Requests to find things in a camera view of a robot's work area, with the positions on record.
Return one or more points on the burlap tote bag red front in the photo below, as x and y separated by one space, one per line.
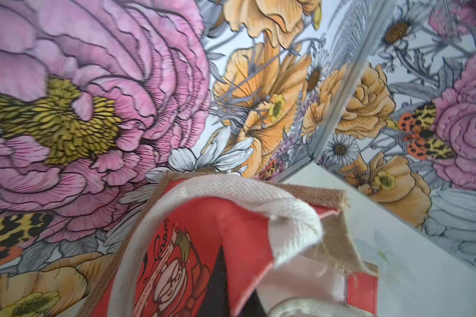
288 243

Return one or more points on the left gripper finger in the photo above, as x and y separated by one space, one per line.
216 300

